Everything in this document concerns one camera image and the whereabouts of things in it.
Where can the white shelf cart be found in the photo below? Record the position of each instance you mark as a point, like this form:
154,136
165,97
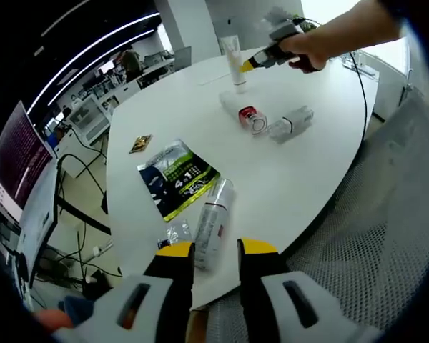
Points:
91,121

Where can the red-collared clear-capped skincare bottle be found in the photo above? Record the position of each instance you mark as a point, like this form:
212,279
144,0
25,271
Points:
248,116

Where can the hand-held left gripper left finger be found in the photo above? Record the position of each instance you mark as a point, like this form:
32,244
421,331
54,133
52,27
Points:
171,282

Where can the small gold wrapper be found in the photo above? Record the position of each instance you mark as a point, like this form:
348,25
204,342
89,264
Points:
141,144

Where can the black green foil packet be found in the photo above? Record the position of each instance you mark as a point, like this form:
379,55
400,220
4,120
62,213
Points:
175,178

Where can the white power strip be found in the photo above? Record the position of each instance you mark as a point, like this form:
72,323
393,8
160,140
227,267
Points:
98,250

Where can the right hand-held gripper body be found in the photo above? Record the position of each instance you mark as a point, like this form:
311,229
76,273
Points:
275,53

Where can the person's right hand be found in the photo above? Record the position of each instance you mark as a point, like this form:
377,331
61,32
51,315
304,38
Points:
311,50

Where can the clear plastic wrapper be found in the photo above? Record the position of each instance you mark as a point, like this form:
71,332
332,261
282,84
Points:
175,232

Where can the dark red screen monitor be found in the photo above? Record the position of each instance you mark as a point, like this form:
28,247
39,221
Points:
18,168

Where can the small dark-banded skincare bottle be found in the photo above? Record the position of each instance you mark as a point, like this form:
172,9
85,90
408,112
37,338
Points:
296,119

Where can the grey mesh office chair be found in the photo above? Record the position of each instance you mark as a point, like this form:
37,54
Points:
372,221

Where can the person's left hand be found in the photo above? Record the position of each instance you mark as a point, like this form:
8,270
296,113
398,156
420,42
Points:
53,319

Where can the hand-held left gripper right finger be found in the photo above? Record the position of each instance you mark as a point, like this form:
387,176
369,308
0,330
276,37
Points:
261,278

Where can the white standing desk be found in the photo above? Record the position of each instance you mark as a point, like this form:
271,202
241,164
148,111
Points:
39,221

